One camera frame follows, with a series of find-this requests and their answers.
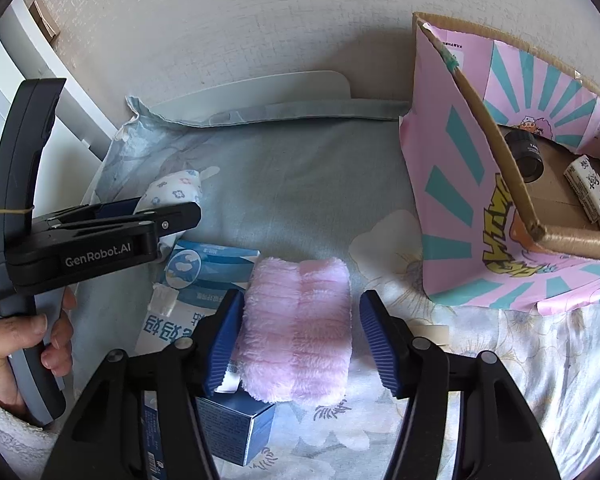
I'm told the white window frame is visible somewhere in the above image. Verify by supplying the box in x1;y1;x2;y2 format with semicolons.
0;0;117;163

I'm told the small beige card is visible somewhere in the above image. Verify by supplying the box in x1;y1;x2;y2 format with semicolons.
412;324;451;352

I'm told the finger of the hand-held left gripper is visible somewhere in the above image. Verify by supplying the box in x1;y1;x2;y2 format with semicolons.
79;198;146;220
32;201;202;252

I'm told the grey-blue pillow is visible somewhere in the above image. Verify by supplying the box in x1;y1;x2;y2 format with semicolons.
92;94;428;323

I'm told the small white printed box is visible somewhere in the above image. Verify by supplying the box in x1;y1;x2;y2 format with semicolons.
563;155;600;224

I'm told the brown cardboard piece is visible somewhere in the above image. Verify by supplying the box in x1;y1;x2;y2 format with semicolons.
28;0;61;41

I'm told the pink printed cardboard box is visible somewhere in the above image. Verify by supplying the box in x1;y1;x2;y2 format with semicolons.
398;11;600;315

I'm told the white flower-print packet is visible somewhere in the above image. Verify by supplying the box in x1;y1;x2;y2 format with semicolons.
138;167;217;222

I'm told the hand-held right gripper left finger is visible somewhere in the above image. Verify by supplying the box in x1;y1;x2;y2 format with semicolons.
40;287;246;480

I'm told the light blue carton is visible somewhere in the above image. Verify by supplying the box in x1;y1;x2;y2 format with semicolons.
134;240;261;395

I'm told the white board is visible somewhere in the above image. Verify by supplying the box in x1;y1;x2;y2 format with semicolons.
145;70;354;129

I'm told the person's left forearm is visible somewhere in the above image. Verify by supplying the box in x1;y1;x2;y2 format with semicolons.
0;385;88;480

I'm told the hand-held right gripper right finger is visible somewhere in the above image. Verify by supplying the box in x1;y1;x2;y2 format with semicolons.
358;289;564;480

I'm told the person's left hand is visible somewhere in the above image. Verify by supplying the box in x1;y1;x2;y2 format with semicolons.
0;287;79;413

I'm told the pink fluffy cloth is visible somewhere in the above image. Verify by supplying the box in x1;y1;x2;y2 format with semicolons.
236;256;353;407

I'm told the floral bed sheet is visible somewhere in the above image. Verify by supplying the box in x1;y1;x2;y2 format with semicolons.
65;210;600;480

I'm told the black cylindrical lens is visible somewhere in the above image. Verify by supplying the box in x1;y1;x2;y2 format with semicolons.
503;127;544;184

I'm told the dark blue small box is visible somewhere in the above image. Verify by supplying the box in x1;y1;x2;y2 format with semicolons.
140;390;277;480

